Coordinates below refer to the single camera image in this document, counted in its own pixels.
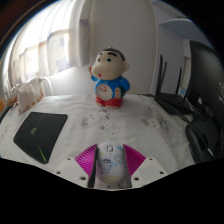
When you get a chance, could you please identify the cartoon boy clock figurine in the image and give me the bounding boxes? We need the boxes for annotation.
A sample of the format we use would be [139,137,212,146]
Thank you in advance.
[88,48,132,109]

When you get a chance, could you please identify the white patterned curtain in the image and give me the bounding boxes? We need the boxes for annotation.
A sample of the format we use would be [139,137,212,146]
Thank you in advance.
[0,0,92,94]

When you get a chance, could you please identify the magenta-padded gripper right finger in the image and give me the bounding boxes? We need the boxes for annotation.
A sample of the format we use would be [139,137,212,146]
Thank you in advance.
[122,143,168,189]

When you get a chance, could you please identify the black bag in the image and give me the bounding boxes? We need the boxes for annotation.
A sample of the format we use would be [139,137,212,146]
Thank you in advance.
[184,116,224,164]

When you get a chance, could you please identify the white printed tablecloth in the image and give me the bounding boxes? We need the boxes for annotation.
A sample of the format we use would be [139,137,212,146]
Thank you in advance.
[0,93,196,191]

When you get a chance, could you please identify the white metal chair back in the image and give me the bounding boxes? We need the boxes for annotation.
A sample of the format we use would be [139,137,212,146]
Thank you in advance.
[34,76,54,97]

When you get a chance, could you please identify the white cartoon-print computer mouse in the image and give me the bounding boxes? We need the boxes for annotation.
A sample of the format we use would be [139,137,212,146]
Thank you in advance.
[95,140,126,184]

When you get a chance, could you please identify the black keyboard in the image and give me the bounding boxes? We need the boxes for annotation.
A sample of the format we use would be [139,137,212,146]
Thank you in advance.
[0,106,13,124]

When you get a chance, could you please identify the black computer monitor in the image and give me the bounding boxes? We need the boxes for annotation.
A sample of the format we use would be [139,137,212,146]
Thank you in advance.
[188,39,224,134]

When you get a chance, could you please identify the white wall shelf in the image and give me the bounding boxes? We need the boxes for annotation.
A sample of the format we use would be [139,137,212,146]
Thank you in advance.
[159,17,209,40]

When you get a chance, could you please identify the white fabric bag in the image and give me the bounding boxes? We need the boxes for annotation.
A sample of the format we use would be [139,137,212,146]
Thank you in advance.
[16,81,45,115]

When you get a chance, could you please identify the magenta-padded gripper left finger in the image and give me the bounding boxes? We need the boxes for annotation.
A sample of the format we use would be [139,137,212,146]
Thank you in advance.
[53,143,99,189]

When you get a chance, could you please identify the black router with antennas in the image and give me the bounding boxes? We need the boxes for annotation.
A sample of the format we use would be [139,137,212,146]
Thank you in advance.
[153,54,194,116]

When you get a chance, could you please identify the black mouse pad green lines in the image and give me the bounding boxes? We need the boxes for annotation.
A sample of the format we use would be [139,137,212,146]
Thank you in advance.
[12,111,69,164]

